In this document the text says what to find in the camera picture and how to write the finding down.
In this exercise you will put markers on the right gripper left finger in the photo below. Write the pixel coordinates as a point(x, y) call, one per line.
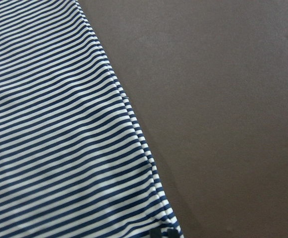
point(155, 234)

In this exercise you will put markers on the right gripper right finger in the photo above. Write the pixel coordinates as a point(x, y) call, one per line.
point(172, 233)

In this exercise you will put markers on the blue white striped polo shirt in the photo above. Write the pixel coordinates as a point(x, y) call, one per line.
point(74, 162)

